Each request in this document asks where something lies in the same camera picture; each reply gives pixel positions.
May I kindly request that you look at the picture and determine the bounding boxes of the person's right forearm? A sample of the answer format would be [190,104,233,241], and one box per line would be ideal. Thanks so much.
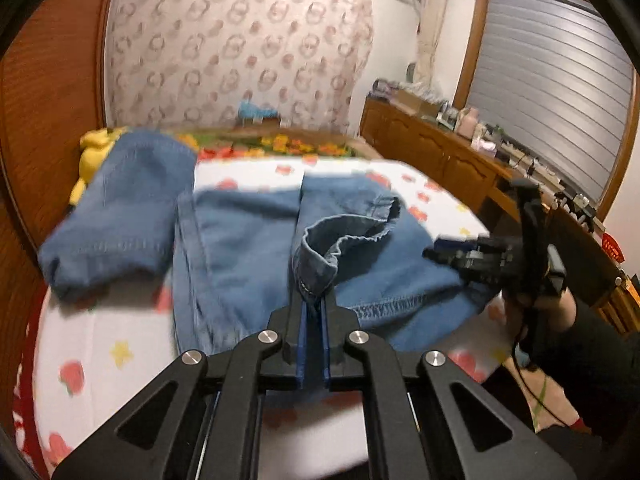
[527,290,640,431]

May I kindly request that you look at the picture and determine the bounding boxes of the cardboard box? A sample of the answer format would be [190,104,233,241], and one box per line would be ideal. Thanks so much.
[395,87,441,116]

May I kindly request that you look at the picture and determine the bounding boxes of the grey window blind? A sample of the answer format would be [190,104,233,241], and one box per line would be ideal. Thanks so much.
[467,0,636,206]

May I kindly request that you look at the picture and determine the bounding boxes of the black cable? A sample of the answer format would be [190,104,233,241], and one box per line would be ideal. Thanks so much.
[510,305,571,428]

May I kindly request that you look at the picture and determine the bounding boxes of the blue topped small box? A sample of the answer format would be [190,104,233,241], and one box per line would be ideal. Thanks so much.
[237,100,283,126]

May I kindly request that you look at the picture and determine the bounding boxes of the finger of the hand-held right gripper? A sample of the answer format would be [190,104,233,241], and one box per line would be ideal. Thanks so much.
[423,249,483,273]
[433,236,496,255]

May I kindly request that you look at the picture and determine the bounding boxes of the blue denim pants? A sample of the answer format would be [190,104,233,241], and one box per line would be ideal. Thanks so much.
[37,129,493,356]

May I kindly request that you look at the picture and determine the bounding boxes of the floral blanket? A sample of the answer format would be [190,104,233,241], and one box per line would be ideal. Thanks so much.
[170,127,381,161]

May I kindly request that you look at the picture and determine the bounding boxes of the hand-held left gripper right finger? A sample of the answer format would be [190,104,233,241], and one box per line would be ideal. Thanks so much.
[320,295,576,480]

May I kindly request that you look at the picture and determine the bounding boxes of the red basket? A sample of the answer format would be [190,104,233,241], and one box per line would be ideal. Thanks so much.
[600,232,627,263]

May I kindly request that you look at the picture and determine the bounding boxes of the pile of assorted small items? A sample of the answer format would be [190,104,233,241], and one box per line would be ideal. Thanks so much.
[480,120,601,233]

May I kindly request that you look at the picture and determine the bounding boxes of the white curtain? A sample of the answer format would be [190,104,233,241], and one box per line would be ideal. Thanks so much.
[412,0,451,86]

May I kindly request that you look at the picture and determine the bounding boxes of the yellow plush toy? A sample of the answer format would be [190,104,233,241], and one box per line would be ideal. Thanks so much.
[67,127,126,206]

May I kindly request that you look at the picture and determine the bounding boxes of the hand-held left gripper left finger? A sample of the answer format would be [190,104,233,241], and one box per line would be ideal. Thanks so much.
[52,292,313,480]

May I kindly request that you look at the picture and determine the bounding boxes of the wooden cabinet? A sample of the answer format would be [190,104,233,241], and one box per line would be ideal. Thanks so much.
[360,95,640,333]

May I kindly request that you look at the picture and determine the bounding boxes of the pink container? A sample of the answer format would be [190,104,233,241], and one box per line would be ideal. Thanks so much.
[457,107,481,138]

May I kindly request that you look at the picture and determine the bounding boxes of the pink patterned wall cloth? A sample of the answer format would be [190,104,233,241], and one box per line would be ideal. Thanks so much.
[102,0,376,133]

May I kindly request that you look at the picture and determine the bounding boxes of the white strawberry print sheet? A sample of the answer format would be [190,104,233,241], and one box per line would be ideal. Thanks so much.
[15,157,521,476]

